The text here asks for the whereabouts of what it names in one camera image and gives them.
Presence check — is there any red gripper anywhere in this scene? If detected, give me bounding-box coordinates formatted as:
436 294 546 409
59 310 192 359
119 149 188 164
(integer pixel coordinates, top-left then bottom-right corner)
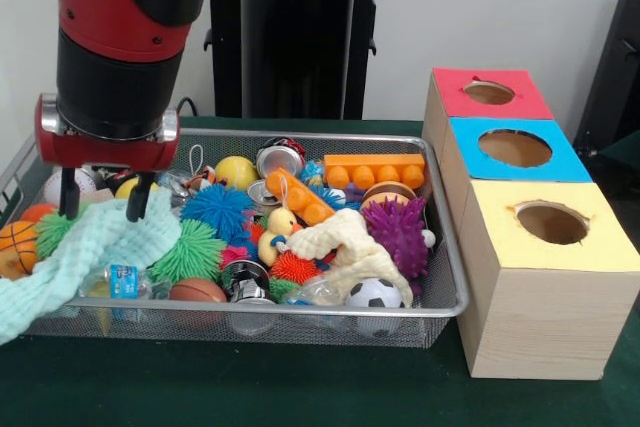
34 93 181 223

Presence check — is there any mint green cloth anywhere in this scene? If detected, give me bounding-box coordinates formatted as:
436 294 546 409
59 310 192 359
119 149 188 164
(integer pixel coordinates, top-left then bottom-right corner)
0 189 182 346

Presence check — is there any silver mesh bin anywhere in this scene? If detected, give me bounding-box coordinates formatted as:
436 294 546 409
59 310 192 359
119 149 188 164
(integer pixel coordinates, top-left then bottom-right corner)
0 125 470 351

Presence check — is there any wooden box with three holes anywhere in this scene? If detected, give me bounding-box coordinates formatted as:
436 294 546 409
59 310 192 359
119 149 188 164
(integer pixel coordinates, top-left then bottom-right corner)
422 66 640 381

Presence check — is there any white baseball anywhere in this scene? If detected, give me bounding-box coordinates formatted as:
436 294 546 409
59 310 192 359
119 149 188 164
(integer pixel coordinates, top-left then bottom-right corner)
43 167 97 207

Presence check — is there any green spiky ball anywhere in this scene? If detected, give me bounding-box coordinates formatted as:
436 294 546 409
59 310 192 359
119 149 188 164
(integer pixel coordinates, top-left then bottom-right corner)
148 219 227 284

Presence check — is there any blue spiky ball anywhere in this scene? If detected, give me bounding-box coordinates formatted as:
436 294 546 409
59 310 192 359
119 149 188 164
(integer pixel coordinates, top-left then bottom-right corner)
179 183 257 233

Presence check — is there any yellow ball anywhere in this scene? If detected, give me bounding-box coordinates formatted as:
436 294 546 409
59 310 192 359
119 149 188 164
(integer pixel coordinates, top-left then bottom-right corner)
214 155 260 192

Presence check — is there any short orange toy brick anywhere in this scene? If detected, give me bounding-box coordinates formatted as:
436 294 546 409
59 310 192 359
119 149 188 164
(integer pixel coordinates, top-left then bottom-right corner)
264 167 337 226

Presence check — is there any cream yellow cloth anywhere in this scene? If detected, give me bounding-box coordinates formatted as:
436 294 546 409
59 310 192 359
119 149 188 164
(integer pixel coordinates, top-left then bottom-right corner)
288 206 414 309

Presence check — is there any long orange toy brick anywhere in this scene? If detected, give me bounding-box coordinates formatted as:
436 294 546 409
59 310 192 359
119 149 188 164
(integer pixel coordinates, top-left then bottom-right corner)
322 152 427 191

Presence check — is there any small soccer ball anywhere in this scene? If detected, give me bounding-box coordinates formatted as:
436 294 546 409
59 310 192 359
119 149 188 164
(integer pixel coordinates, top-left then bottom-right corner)
345 277 406 309

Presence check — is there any purple spiky toy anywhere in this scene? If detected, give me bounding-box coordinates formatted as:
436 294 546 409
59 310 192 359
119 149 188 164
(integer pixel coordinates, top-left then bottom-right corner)
360 195 437 282

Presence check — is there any black upright panel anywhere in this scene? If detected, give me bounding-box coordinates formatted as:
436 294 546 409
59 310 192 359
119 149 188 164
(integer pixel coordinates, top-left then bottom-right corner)
572 0 640 151

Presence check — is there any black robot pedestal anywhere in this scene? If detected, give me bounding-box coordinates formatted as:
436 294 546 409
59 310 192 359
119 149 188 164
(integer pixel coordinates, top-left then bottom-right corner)
202 0 401 121

